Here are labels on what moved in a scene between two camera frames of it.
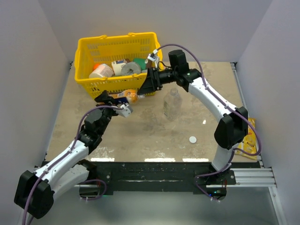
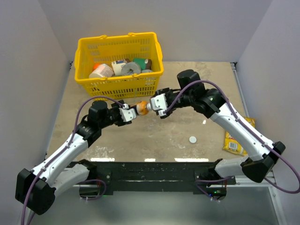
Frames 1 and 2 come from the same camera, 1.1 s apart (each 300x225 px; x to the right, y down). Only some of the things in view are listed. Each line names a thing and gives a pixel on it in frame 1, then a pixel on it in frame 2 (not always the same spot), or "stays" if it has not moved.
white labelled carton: (116, 66) stays
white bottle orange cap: (101, 71) stays
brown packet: (149, 64) stays
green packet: (141, 62) stays
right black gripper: (152, 83) to (164, 90)
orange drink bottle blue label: (129, 96) to (141, 108)
